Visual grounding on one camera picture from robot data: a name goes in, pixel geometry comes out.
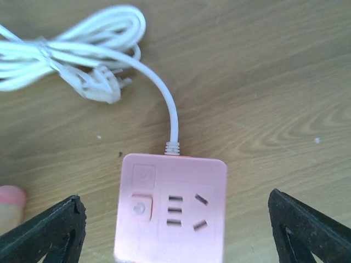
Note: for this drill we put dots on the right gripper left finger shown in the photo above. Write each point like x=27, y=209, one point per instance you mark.
x=55, y=235

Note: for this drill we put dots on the beige cube socket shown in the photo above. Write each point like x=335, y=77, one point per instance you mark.
x=13, y=201

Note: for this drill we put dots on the pink cube socket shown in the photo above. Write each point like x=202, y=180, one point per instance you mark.
x=171, y=209

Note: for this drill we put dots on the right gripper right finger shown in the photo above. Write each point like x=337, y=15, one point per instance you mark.
x=300, y=232

